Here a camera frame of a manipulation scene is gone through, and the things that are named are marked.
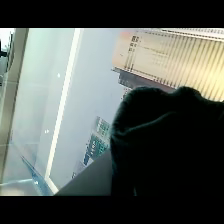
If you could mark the blue jeans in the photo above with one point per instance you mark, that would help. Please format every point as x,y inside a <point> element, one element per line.
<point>173,143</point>

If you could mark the silver frame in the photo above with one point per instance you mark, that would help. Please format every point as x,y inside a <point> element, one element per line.
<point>15,73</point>

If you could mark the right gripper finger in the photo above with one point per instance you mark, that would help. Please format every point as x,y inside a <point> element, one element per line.
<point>93,181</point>

